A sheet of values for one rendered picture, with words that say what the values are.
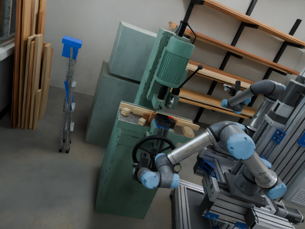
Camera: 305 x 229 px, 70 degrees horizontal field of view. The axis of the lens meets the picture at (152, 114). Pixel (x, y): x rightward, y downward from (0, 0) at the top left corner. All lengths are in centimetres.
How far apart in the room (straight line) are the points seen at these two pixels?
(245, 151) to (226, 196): 52
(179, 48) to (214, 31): 272
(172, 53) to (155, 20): 235
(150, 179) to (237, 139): 44
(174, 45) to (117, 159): 91
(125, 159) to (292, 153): 114
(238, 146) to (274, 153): 64
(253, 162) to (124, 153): 88
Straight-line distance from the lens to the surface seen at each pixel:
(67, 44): 211
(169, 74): 150
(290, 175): 185
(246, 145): 110
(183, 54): 148
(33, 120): 286
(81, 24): 377
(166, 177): 113
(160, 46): 172
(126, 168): 174
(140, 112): 166
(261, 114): 195
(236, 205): 163
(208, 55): 421
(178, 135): 162
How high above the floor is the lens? 158
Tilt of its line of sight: 23 degrees down
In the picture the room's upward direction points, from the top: 21 degrees clockwise
